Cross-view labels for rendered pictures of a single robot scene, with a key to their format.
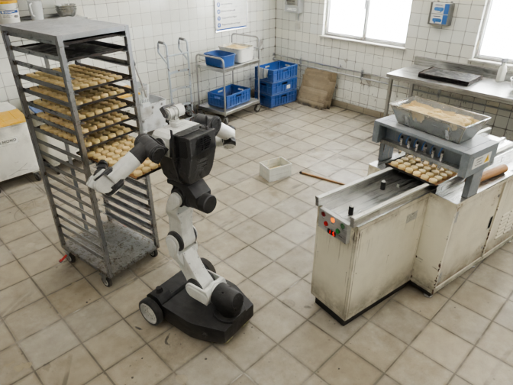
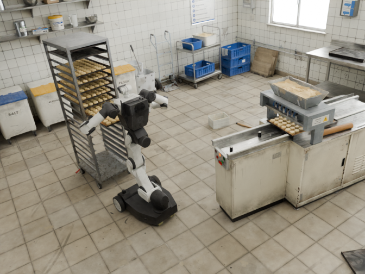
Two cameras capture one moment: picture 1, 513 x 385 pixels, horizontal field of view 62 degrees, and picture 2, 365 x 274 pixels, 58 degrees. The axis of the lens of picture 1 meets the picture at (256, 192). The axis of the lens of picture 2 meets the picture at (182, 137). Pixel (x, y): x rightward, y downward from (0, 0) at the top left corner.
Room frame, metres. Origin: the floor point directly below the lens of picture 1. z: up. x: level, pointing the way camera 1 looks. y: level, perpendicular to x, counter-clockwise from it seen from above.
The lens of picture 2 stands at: (-0.54, -0.76, 2.58)
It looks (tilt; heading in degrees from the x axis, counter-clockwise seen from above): 30 degrees down; 14
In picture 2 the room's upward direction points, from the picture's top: 5 degrees counter-clockwise
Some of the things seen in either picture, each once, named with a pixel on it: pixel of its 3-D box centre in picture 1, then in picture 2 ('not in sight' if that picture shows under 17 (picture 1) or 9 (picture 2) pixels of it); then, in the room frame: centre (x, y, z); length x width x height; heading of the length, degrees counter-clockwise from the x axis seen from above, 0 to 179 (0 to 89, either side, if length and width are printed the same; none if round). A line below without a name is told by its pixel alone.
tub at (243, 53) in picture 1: (236, 53); (204, 38); (6.46, 0.30, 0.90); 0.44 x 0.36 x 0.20; 53
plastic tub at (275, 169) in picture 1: (275, 169); (218, 120); (4.28, -0.21, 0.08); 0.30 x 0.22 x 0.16; 121
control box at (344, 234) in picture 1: (333, 224); (221, 157); (2.15, -0.47, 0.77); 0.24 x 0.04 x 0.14; 36
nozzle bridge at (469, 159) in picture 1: (428, 153); (293, 114); (2.66, -1.18, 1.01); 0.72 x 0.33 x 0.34; 36
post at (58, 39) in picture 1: (88, 174); (85, 123); (2.43, 1.08, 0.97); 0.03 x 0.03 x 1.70; 53
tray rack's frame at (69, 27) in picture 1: (91, 156); (91, 112); (2.79, 1.19, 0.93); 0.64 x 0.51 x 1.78; 53
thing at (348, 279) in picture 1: (367, 246); (251, 173); (2.37, -0.77, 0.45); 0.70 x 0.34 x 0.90; 126
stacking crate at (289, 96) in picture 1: (275, 95); (234, 67); (6.93, -0.32, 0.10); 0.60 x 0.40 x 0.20; 132
